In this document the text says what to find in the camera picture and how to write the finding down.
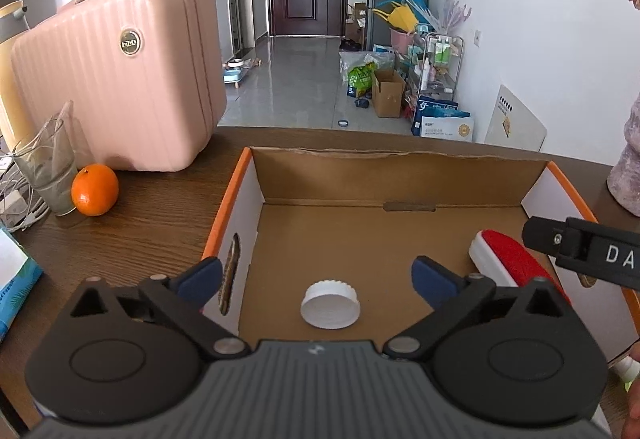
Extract green plastic bag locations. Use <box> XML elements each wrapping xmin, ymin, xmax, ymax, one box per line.
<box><xmin>347</xmin><ymin>64</ymin><xmax>378</xmax><ymax>98</ymax></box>

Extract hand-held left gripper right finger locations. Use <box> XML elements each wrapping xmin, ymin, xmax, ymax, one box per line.
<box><xmin>382</xmin><ymin>256</ymin><xmax>571</xmax><ymax>361</ymax></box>

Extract brown carton by door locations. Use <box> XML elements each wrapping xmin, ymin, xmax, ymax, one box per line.
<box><xmin>347</xmin><ymin>2</ymin><xmax>368</xmax><ymax>37</ymax></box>

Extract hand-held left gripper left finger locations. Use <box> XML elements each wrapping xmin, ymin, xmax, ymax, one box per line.
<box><xmin>70</xmin><ymin>256</ymin><xmax>251</xmax><ymax>361</ymax></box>

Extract white power strip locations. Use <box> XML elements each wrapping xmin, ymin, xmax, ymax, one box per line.
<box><xmin>0</xmin><ymin>192</ymin><xmax>26</xmax><ymax>230</ymax></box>

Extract pink bucket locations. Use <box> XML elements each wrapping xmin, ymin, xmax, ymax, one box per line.
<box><xmin>390</xmin><ymin>28</ymin><xmax>416</xmax><ymax>55</ymax></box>

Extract clear glass cup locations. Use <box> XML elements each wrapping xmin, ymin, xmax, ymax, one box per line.
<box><xmin>11</xmin><ymin>100</ymin><xmax>81</xmax><ymax>216</ymax></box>

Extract white jar lid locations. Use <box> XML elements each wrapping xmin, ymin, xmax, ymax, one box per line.
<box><xmin>300</xmin><ymin>280</ymin><xmax>362</xmax><ymax>330</ymax></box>

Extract orange fruit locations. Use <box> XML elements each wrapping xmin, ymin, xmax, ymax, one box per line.
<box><xmin>71</xmin><ymin>164</ymin><xmax>120</xmax><ymax>217</ymax></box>

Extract yellow bag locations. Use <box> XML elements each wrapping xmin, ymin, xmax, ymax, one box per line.
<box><xmin>382</xmin><ymin>2</ymin><xmax>420</xmax><ymax>32</ymax></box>

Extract blue tissue pack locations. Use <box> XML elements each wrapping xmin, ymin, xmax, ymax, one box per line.
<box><xmin>0</xmin><ymin>226</ymin><xmax>45</xmax><ymax>342</ymax></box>

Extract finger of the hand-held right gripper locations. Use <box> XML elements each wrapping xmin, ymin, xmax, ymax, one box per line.
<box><xmin>521</xmin><ymin>216</ymin><xmax>572</xmax><ymax>266</ymax></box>

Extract pet feeding bowl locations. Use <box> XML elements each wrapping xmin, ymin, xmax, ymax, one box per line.
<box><xmin>222</xmin><ymin>56</ymin><xmax>256</xmax><ymax>87</ymax></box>

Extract white cables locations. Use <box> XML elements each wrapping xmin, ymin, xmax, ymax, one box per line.
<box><xmin>0</xmin><ymin>139</ymin><xmax>51</xmax><ymax>232</ymax></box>

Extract purple feather decoration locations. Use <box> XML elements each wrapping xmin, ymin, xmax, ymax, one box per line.
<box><xmin>440</xmin><ymin>0</ymin><xmax>473</xmax><ymax>35</ymax></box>

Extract yellow thermos jug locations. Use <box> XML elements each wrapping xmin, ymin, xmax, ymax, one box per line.
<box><xmin>0</xmin><ymin>0</ymin><xmax>38</xmax><ymax>147</ymax></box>

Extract metal storage rack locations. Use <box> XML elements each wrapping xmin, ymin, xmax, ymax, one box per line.
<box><xmin>404</xmin><ymin>32</ymin><xmax>465</xmax><ymax>107</ymax></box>

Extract purple textured vase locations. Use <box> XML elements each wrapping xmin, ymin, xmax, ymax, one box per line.
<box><xmin>606</xmin><ymin>92</ymin><xmax>640</xmax><ymax>220</ymax></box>

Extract red and white lint brush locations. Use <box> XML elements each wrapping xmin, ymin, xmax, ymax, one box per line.
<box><xmin>467</xmin><ymin>229</ymin><xmax>571</xmax><ymax>305</ymax></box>

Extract small open cardboard box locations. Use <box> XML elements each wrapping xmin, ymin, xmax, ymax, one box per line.
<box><xmin>371</xmin><ymin>69</ymin><xmax>407</xmax><ymax>118</ymax></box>

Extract blue and white carton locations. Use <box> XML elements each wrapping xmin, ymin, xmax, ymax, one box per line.
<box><xmin>411</xmin><ymin>95</ymin><xmax>474</xmax><ymax>142</ymax></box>

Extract white board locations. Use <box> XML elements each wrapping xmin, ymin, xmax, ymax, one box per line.
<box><xmin>484</xmin><ymin>84</ymin><xmax>548</xmax><ymax>152</ymax></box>

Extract white bottle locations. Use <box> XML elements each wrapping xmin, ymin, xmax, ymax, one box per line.
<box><xmin>612</xmin><ymin>356</ymin><xmax>640</xmax><ymax>382</ymax></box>

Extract orange-edged cardboard box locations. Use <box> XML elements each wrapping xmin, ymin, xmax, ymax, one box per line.
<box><xmin>201</xmin><ymin>146</ymin><xmax>640</xmax><ymax>365</ymax></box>

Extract pink ribbed suitcase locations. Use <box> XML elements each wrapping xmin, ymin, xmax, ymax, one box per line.
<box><xmin>11</xmin><ymin>0</ymin><xmax>228</xmax><ymax>172</ymax></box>

